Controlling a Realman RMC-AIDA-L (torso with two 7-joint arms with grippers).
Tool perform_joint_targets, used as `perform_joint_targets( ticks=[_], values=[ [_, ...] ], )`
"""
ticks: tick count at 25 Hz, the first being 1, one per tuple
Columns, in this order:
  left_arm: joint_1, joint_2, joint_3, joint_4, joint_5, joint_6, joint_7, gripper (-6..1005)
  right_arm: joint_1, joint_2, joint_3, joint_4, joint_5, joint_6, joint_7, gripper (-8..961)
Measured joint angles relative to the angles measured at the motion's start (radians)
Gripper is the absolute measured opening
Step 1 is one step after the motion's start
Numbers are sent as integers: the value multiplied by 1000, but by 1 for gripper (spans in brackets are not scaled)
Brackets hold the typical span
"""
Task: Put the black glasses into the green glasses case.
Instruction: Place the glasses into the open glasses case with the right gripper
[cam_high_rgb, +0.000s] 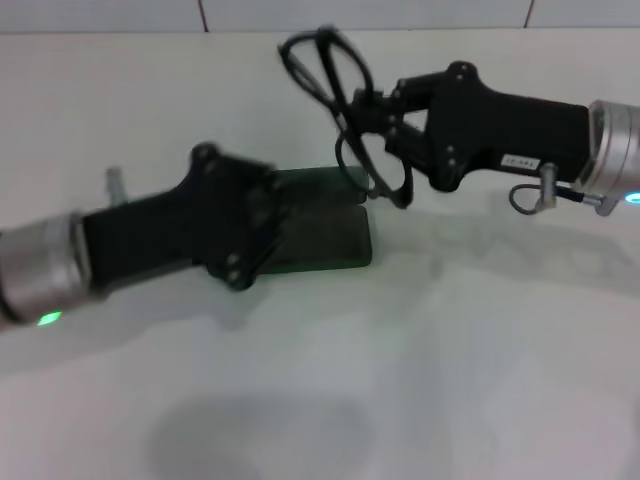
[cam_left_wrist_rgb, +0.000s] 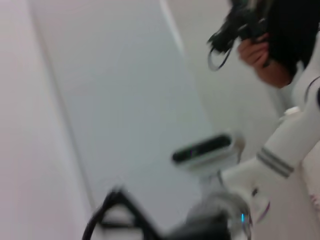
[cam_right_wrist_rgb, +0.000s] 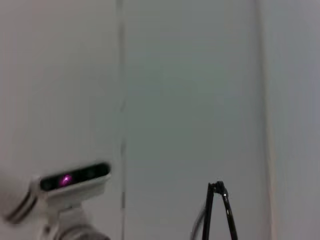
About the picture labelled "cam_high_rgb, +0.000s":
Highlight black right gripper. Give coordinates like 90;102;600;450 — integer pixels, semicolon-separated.
349;59;592;193

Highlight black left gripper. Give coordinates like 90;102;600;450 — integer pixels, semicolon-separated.
79;141;289;295

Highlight green glasses case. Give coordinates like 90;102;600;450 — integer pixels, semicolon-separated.
267;164;374;276

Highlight black glasses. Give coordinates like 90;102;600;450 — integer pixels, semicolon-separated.
277;24;415;210

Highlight right gripper cable with plug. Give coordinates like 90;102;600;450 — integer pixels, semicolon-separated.
508;162;620;217

